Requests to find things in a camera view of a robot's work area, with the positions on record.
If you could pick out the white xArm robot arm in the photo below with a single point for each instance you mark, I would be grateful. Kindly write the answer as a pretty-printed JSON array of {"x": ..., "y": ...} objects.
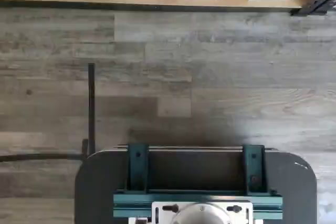
[{"x": 202, "y": 215}]

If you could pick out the teal metal mount frame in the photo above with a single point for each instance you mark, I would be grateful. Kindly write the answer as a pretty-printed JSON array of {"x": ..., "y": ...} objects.
[{"x": 136, "y": 166}]

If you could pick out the black mounting bolt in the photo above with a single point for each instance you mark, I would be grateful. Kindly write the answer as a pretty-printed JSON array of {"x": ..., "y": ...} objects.
[
  {"x": 169, "y": 208},
  {"x": 233, "y": 209}
]

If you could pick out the dark grey robot base platform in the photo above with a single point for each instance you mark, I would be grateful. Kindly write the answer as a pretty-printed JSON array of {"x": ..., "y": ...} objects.
[{"x": 99, "y": 182}]

